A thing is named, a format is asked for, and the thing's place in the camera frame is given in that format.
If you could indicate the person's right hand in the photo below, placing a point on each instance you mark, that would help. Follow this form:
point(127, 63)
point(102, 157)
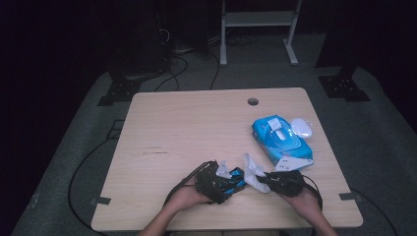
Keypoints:
point(303, 203)

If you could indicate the white metal stand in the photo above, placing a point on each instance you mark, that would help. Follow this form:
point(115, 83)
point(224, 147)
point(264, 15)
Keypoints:
point(259, 18)

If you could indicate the black tape strip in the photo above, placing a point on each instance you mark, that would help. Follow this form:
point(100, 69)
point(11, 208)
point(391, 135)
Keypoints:
point(101, 200)
point(349, 196)

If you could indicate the white wet wipe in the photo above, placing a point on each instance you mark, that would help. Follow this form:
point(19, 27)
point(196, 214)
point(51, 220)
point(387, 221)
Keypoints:
point(254, 173)

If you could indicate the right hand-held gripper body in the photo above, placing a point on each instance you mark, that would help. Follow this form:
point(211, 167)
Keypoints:
point(285, 183)

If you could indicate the person's left hand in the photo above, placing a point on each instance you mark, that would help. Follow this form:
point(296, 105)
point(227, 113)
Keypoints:
point(185, 200)

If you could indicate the blue toy car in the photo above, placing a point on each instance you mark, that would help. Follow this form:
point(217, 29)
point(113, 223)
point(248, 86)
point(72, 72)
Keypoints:
point(234, 182)

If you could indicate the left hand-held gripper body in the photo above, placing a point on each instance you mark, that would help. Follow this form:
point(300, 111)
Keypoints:
point(206, 182)

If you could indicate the blue wet wipes pack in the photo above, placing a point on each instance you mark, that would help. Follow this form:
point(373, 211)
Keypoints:
point(282, 141)

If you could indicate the black stand base plate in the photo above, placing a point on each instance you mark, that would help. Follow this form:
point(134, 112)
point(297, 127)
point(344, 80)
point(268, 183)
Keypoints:
point(344, 88)
point(119, 91)

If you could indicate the dark cabinet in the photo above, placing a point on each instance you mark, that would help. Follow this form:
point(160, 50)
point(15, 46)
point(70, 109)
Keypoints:
point(137, 36)

